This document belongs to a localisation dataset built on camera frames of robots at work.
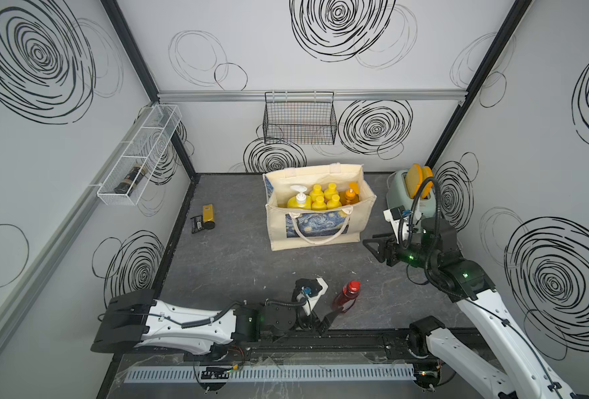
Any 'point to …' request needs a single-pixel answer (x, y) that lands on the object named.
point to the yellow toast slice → (413, 179)
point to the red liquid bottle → (347, 297)
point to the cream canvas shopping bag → (291, 228)
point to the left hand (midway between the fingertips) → (331, 297)
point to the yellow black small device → (205, 221)
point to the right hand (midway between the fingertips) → (371, 241)
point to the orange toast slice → (426, 173)
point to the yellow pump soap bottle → (300, 201)
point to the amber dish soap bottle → (348, 197)
